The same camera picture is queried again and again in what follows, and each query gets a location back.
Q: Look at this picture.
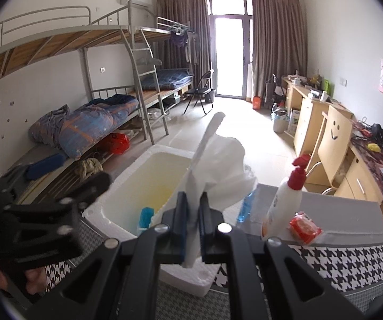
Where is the white tissue paper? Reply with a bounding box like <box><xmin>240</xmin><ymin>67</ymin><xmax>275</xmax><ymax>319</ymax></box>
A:
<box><xmin>149</xmin><ymin>111</ymin><xmax>259</xmax><ymax>269</ymax></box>

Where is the left hand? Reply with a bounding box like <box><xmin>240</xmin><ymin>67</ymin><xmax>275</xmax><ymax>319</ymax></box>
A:
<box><xmin>0</xmin><ymin>267</ymin><xmax>47</xmax><ymax>295</ymax></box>

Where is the red snack packet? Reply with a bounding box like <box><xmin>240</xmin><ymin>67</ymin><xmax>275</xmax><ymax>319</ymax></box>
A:
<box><xmin>289</xmin><ymin>212</ymin><xmax>322</xmax><ymax>245</ymax></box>

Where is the red plastic bag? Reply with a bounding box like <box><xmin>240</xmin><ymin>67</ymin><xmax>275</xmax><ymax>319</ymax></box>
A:
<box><xmin>99</xmin><ymin>133</ymin><xmax>131</xmax><ymax>155</ymax></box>

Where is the blue plaid quilt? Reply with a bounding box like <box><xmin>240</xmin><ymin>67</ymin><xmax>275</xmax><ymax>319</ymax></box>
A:
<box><xmin>29</xmin><ymin>94</ymin><xmax>139</xmax><ymax>160</ymax></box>

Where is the white pump lotion bottle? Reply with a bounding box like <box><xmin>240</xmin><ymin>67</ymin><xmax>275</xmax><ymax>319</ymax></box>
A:
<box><xmin>261</xmin><ymin>154</ymin><xmax>311</xmax><ymax>238</ymax></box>

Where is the white foam box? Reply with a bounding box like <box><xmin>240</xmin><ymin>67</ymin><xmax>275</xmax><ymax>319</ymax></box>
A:
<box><xmin>83</xmin><ymin>145</ymin><xmax>228</xmax><ymax>297</ymax></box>

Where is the blue sanitizer bottle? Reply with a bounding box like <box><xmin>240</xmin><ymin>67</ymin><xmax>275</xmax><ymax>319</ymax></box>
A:
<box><xmin>237</xmin><ymin>191</ymin><xmax>255</xmax><ymax>222</ymax></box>

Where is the houndstooth tablecloth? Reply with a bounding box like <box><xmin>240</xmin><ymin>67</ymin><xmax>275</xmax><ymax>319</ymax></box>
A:
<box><xmin>44</xmin><ymin>219</ymin><xmax>383</xmax><ymax>320</ymax></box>

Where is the metal bunk bed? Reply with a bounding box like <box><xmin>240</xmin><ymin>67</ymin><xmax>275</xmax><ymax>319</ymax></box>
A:
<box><xmin>0</xmin><ymin>2</ymin><xmax>194</xmax><ymax>204</ymax></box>

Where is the wooden desk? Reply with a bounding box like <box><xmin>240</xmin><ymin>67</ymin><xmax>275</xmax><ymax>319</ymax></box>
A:
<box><xmin>283</xmin><ymin>77</ymin><xmax>383</xmax><ymax>214</ymax></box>

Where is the black folding chair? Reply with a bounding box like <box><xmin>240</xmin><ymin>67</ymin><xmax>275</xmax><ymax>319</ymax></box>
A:
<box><xmin>183</xmin><ymin>69</ymin><xmax>214</xmax><ymax>115</ymax></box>

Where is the smiley wooden chair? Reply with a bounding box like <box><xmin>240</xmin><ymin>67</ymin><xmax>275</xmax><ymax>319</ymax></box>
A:
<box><xmin>304</xmin><ymin>105</ymin><xmax>353</xmax><ymax>194</ymax></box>

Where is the yellow object on desk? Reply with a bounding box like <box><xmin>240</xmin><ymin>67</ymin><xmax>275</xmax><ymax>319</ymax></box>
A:
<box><xmin>366</xmin><ymin>143</ymin><xmax>381</xmax><ymax>153</ymax></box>

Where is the brown left curtain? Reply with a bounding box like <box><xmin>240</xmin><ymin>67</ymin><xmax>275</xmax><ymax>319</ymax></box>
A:
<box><xmin>156</xmin><ymin>0</ymin><xmax>211</xmax><ymax>82</ymax></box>

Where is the brown curtain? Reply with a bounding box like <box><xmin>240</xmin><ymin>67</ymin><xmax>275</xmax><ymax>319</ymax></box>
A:
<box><xmin>156</xmin><ymin>0</ymin><xmax>211</xmax><ymax>82</ymax></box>
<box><xmin>252</xmin><ymin>0</ymin><xmax>308</xmax><ymax>98</ymax></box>

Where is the balcony glass door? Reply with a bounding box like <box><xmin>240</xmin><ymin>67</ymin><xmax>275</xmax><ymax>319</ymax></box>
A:
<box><xmin>208</xmin><ymin>0</ymin><xmax>253</xmax><ymax>100</ymax></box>

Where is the brown right curtain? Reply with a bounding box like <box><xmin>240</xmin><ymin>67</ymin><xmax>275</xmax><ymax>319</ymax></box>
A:
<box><xmin>252</xmin><ymin>0</ymin><xmax>308</xmax><ymax>98</ymax></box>

